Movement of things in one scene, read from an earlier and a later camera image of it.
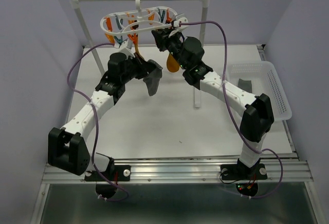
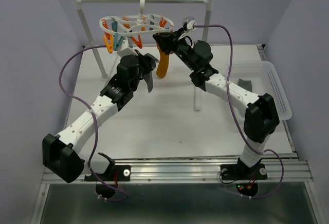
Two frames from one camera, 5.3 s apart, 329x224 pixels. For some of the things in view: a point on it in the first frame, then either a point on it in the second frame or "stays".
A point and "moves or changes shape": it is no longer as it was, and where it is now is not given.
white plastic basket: x=264 y=79 stays
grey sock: x=152 y=81 moves or changes shape
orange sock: x=172 y=64 to x=163 y=64
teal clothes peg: x=120 y=24 to x=117 y=40
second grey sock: x=246 y=85 stays
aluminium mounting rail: x=279 y=170 stays
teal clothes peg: x=161 y=16 to x=151 y=22
